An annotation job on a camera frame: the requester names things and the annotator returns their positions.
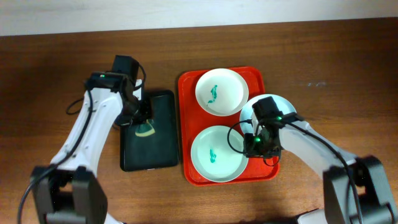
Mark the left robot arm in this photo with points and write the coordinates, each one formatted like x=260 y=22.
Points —
x=68 y=191

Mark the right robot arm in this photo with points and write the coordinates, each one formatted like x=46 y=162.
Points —
x=355 y=189

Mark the red plastic tray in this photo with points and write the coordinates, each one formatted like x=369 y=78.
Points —
x=194 y=119

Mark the black plastic tray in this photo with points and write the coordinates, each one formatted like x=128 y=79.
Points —
x=158 y=150

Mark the white plate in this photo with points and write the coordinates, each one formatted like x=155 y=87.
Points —
x=221 y=92

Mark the light blue plate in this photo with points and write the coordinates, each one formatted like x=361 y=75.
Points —
x=267 y=105

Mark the mint green plate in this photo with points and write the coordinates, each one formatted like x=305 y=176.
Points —
x=216 y=154

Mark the green yellow sponge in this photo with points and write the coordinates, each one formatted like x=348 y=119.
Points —
x=145 y=129

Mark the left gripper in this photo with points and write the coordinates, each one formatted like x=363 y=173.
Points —
x=127 y=121

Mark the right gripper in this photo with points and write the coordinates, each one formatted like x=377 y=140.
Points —
x=251 y=151

